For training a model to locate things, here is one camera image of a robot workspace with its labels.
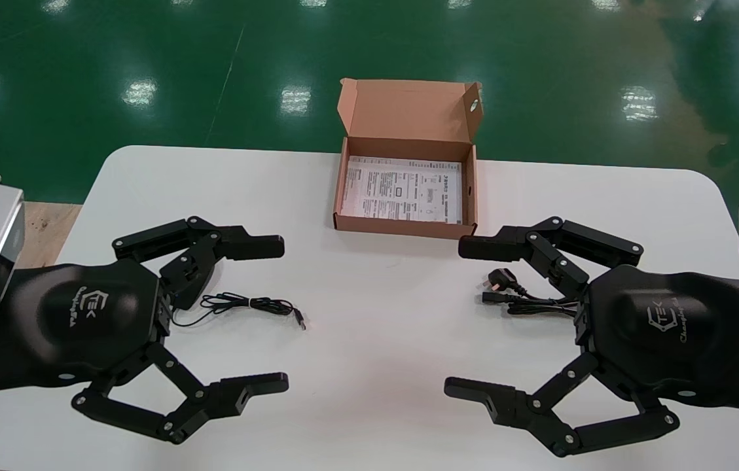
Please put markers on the white printed instruction sheet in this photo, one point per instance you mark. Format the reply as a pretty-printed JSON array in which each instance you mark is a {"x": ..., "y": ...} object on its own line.
[{"x": 402, "y": 190}]

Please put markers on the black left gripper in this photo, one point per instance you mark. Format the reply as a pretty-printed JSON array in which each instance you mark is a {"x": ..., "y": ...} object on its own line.
[{"x": 81, "y": 320}]

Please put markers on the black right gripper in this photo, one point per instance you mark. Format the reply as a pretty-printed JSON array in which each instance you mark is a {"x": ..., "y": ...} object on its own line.
[{"x": 670, "y": 333}]

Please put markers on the brown cardboard storage box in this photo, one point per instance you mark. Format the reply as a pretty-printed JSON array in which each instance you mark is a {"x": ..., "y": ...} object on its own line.
[{"x": 402, "y": 108}]

